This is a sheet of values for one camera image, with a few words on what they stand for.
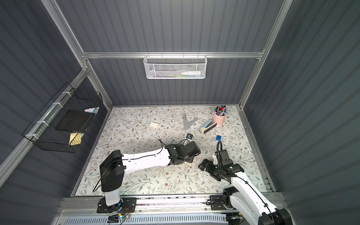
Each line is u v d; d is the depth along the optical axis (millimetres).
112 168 494
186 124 1061
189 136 720
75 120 756
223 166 646
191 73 926
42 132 622
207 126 1024
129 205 737
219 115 1014
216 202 737
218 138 991
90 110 826
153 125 1057
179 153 605
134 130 1051
